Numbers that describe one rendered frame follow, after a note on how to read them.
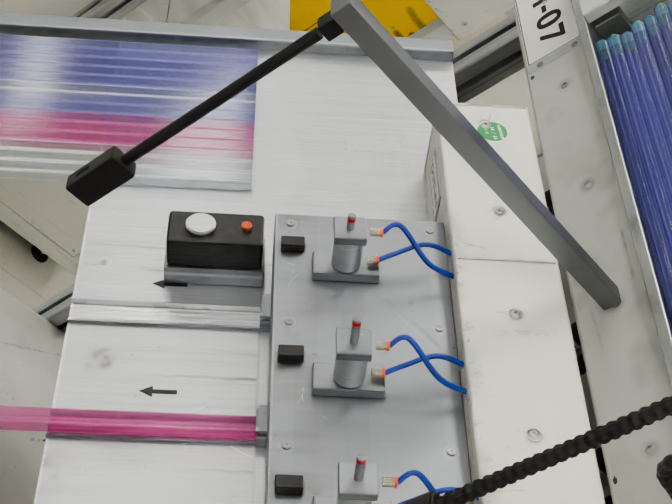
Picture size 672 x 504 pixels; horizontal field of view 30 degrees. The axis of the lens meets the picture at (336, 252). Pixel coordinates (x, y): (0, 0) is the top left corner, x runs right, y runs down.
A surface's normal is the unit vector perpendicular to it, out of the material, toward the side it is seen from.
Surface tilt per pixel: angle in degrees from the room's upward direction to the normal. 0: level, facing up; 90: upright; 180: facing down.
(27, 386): 0
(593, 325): 90
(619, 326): 90
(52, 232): 90
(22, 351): 0
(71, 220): 90
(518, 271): 48
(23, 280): 0
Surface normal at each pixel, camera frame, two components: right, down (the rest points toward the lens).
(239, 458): 0.08, -0.71
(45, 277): 0.79, -0.44
